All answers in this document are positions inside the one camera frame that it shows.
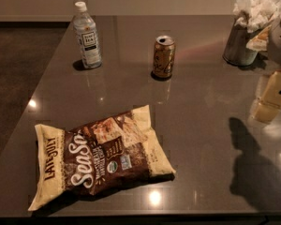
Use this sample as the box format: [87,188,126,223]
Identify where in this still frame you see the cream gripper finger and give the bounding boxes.
[252,69,281,124]

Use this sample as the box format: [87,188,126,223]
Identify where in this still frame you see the brown chip bag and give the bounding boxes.
[29,106,175,211]

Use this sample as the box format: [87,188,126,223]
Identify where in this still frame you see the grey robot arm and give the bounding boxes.
[250,20,281,126]

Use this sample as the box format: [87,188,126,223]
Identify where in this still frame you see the blue plastic water bottle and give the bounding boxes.
[73,1,102,69]

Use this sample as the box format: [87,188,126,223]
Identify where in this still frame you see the metal cup holder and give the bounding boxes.
[223,22,259,67]

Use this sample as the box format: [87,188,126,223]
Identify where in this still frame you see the crumpled white paper napkins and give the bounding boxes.
[232,0,281,53]

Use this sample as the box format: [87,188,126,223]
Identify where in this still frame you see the orange soda can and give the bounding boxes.
[152,35,176,80]

